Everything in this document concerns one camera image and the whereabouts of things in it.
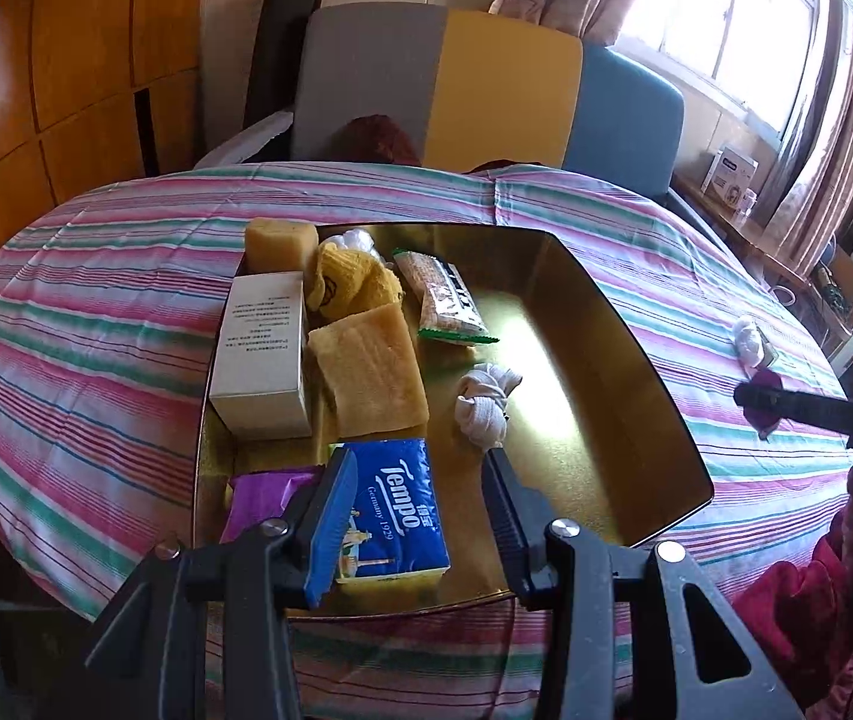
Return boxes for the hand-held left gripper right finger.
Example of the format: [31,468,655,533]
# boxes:
[481,448,803,720]

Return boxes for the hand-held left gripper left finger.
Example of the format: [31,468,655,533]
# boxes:
[82,446,360,720]

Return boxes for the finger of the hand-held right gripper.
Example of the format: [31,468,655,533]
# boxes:
[734,382,853,432]

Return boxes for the dark purple cloth bundle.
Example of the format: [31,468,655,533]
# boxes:
[743,367,791,442]

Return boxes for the blue tissue pack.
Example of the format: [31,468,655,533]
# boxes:
[329,437,452,593]

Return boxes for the purple packet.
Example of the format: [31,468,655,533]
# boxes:
[220,465,326,545]

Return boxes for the white sock ball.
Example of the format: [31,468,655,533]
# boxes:
[319,229,381,260]
[731,317,767,370]

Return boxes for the knotted white socks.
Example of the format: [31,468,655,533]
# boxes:
[455,362,521,455]

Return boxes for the gold tin box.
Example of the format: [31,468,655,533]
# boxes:
[190,221,714,620]

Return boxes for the yellow sponge block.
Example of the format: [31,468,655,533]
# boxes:
[308,304,429,442]
[244,217,320,273]

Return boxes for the white carton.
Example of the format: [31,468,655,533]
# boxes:
[208,270,315,442]

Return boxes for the snack bar packet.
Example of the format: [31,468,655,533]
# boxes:
[392,247,501,346]

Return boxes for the yellow sock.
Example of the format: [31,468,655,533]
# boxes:
[305,244,405,323]

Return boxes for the wooden desk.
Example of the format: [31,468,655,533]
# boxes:
[670,172,810,293]

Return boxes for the person's red fleece clothing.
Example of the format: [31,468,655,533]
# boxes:
[730,457,853,720]

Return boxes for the white cardboard box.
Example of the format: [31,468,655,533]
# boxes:
[698,144,759,212]

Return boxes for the window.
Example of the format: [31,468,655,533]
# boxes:
[617,0,840,140]

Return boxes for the striped tablecloth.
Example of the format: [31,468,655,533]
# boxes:
[0,163,853,720]

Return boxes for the dark red cloth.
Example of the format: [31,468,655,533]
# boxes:
[328,114,422,166]

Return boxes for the grey yellow blue chair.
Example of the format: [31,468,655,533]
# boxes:
[194,2,735,241]

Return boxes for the wooden wardrobe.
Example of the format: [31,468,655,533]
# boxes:
[0,0,206,301]

